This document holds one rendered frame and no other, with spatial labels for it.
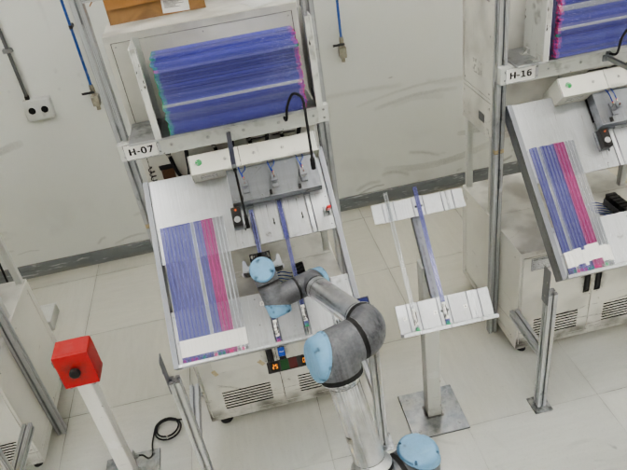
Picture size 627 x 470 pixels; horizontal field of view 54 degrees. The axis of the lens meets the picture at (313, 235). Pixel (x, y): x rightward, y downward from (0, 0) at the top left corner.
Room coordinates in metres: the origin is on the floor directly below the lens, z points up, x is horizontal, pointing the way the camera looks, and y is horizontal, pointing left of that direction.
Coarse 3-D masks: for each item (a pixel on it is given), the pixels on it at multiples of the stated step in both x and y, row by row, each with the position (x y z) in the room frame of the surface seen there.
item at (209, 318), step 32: (192, 224) 1.97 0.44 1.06; (224, 224) 1.97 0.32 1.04; (192, 256) 1.88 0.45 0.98; (224, 256) 1.87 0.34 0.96; (192, 288) 1.79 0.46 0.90; (224, 288) 1.79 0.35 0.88; (192, 320) 1.71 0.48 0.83; (224, 320) 1.70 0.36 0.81; (192, 352) 1.62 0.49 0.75; (224, 352) 1.61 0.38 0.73
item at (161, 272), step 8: (144, 184) 2.10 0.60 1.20; (144, 192) 2.08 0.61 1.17; (152, 208) 2.04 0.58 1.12; (152, 216) 2.00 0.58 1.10; (152, 224) 1.98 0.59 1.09; (152, 232) 1.96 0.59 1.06; (152, 240) 1.94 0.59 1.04; (160, 264) 1.87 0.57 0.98; (160, 272) 1.84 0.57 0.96; (160, 280) 1.82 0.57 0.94; (160, 288) 1.80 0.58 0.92; (168, 288) 1.84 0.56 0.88; (168, 296) 1.80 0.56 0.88; (168, 304) 1.76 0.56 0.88; (168, 312) 1.73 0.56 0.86; (168, 320) 1.71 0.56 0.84; (168, 328) 1.69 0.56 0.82; (168, 336) 1.67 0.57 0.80; (176, 352) 1.63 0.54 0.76; (176, 360) 1.61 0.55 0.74; (176, 368) 1.59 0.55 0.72
